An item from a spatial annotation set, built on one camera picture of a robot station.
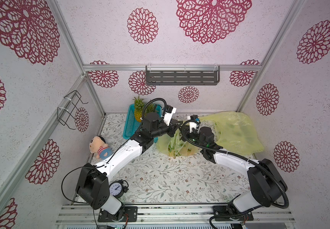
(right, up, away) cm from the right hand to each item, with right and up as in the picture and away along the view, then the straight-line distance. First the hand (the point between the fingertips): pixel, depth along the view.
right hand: (178, 124), depth 81 cm
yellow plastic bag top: (-8, -10, +5) cm, 14 cm away
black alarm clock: (-34, -36, -1) cm, 50 cm away
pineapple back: (-26, +13, +22) cm, 37 cm away
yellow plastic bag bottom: (+46, -5, +28) cm, 54 cm away
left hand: (+1, +1, -7) cm, 7 cm away
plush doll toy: (-51, -14, +11) cm, 54 cm away
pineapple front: (-2, -11, -1) cm, 11 cm away
